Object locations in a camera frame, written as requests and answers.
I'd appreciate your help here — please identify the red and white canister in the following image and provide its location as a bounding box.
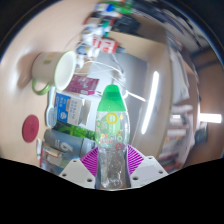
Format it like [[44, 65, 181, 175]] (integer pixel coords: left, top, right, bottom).
[[92, 35, 119, 55]]

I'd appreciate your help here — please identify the magenta carton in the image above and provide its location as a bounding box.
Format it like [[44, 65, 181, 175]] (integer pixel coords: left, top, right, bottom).
[[64, 74, 100, 97]]

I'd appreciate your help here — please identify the clear bottle with green cap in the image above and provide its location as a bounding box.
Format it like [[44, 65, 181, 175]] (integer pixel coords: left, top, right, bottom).
[[95, 84, 130, 190]]

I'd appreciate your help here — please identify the flat round red coaster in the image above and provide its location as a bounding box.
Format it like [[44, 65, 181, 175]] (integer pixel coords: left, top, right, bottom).
[[21, 114, 40, 144]]

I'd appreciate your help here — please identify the ceiling light tube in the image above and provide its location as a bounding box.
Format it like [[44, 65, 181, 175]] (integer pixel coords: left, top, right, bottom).
[[198, 113, 223, 124]]

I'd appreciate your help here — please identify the blue and white box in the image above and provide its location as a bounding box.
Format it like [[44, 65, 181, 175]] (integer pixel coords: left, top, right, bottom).
[[54, 92, 93, 127]]

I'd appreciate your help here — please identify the grey shaker bottle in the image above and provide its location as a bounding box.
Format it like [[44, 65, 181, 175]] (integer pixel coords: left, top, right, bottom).
[[42, 128, 96, 158]]

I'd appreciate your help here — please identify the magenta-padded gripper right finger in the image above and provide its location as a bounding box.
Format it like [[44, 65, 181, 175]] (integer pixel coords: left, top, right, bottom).
[[126, 144, 169, 189]]

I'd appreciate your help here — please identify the white mug with green handle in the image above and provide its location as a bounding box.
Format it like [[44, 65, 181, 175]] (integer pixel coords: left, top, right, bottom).
[[31, 50, 78, 96]]

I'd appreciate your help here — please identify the white shelf light bar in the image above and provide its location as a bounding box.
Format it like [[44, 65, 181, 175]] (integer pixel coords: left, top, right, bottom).
[[140, 70, 160, 135]]

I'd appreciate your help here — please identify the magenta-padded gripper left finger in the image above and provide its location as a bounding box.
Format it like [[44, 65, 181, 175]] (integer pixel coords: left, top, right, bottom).
[[59, 146, 100, 189]]

